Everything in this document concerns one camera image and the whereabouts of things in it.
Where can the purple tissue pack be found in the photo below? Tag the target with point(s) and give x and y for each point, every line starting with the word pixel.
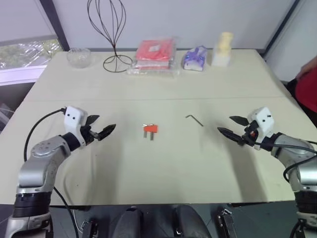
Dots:
pixel 194 59

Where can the dark rounded robot leg cover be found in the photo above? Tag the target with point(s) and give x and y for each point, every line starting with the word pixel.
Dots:
pixel 189 223
pixel 130 223

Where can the dark window frame post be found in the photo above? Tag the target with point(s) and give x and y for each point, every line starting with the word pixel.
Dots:
pixel 55 24
pixel 278 29

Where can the metal hex key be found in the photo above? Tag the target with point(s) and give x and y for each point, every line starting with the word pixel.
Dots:
pixel 196 121

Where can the white roller blind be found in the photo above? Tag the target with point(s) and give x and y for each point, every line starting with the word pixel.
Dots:
pixel 22 18

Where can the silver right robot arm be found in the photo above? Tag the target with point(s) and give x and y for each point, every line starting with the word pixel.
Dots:
pixel 307 171

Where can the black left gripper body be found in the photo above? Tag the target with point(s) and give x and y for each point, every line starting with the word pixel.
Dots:
pixel 87 135

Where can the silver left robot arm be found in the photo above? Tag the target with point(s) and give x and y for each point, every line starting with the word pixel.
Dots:
pixel 37 158

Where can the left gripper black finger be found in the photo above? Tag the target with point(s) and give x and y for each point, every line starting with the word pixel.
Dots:
pixel 107 131
pixel 92 119

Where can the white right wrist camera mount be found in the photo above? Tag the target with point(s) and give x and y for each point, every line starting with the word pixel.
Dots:
pixel 265 121

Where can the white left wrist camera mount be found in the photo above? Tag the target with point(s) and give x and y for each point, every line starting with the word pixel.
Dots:
pixel 73 119

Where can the clear plastic packaging tray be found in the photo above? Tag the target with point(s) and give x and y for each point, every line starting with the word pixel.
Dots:
pixel 151 72

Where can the red block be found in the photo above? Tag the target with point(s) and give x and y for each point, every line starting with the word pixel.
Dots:
pixel 151 129

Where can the red packets in plastic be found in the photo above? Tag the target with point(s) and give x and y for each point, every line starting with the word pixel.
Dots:
pixel 154 50

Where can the black metal bracket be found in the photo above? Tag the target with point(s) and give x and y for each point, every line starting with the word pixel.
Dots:
pixel 225 221
pixel 89 229

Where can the clear glass bowl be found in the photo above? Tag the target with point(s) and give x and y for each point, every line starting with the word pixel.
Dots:
pixel 78 58

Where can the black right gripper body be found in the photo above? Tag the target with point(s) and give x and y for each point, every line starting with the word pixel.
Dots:
pixel 250 135

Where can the person's bare forearm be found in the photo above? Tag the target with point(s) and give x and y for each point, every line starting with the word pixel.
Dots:
pixel 308 67

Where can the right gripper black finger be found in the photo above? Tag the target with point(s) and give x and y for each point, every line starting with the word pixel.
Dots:
pixel 240 120
pixel 231 135

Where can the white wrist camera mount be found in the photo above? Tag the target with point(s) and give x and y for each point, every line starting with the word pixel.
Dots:
pixel 265 121
pixel 73 119

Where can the person in red shirt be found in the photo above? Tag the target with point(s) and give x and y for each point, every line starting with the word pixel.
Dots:
pixel 308 86

